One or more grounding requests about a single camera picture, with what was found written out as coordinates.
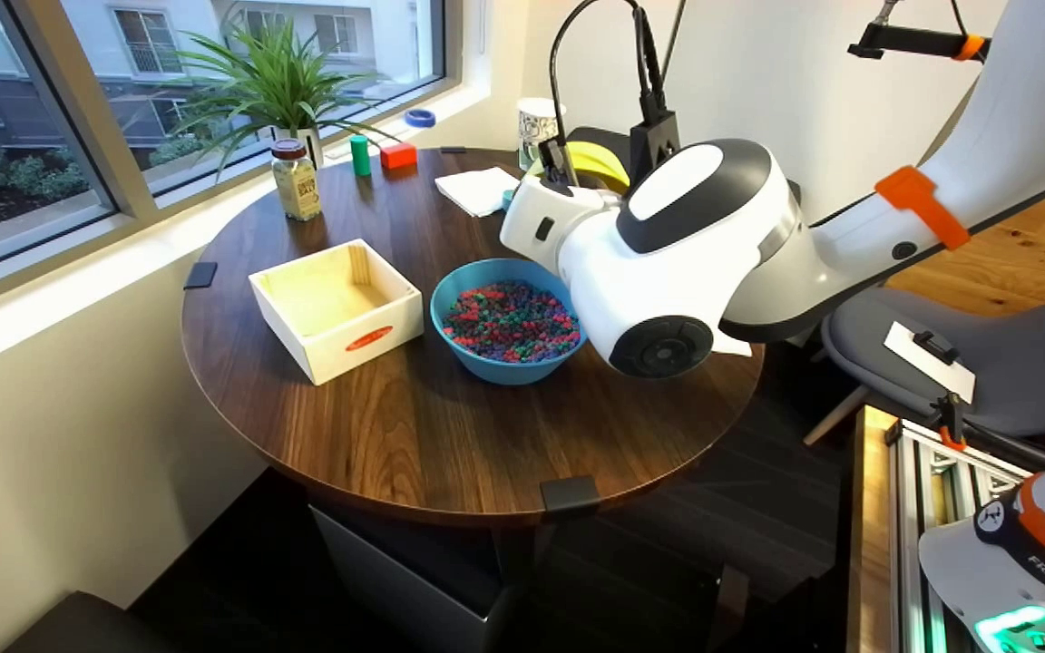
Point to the colourful beads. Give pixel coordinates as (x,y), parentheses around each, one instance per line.
(506,319)

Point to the blue round lid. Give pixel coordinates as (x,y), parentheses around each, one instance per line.
(421,117)

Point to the black overhead camera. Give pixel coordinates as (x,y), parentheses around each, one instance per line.
(910,40)

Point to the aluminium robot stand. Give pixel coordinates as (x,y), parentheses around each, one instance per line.
(910,509)

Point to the white wooden box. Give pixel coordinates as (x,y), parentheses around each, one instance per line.
(342,345)

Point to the dark grey bench seat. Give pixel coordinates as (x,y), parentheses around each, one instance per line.
(88,629)

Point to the window with grey frame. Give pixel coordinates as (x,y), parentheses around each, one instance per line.
(85,95)

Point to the black table clamp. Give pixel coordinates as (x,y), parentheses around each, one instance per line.
(200,277)

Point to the white paper card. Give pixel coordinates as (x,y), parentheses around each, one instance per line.
(925,365)

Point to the patterned paper cup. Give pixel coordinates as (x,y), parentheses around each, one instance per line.
(534,121)

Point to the blue bowl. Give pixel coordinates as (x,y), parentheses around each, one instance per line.
(473,355)

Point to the yellow labelled spice jar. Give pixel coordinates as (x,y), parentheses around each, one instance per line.
(300,186)

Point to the grey chair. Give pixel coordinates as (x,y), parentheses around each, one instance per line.
(1031,365)

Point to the red block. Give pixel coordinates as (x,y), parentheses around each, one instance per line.
(402,160)

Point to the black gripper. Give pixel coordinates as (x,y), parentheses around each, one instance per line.
(557,160)

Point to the folded white napkin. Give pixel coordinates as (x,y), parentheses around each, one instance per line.
(473,191)

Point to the green block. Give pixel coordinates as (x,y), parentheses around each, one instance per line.
(359,156)

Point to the green potted plant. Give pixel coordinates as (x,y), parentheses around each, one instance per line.
(267,77)

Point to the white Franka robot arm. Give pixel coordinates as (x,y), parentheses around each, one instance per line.
(691,256)

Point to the grey table pedestal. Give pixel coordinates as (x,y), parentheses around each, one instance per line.
(415,592)

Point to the yellow plastic bowl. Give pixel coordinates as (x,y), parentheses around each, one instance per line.
(600,168)

